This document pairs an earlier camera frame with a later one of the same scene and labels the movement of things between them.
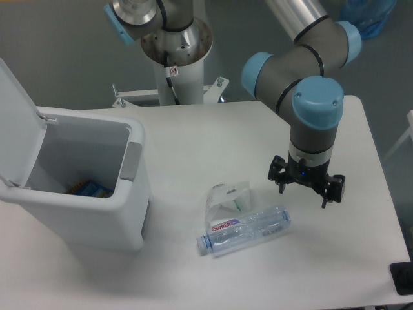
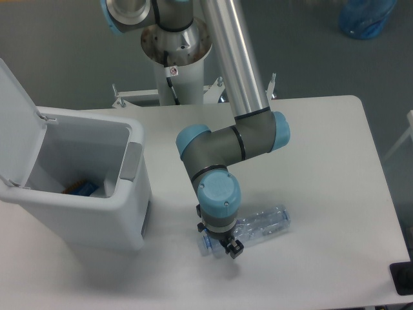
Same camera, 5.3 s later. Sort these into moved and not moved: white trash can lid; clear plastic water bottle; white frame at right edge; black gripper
Moved: black gripper
Not moved: white frame at right edge; white trash can lid; clear plastic water bottle
